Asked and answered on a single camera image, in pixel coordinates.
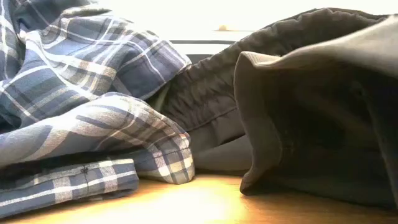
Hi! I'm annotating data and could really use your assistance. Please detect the dark elastic-waist pants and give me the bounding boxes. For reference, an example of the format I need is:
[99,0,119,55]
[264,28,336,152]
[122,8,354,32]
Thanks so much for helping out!
[146,7,391,177]

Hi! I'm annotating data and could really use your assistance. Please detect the blue plaid flannel shirt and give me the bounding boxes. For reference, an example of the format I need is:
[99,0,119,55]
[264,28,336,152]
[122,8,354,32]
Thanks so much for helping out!
[0,0,196,218]

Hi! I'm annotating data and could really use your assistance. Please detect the dark grey garment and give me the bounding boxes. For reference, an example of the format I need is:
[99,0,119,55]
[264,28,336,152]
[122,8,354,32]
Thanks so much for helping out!
[233,14,398,210]

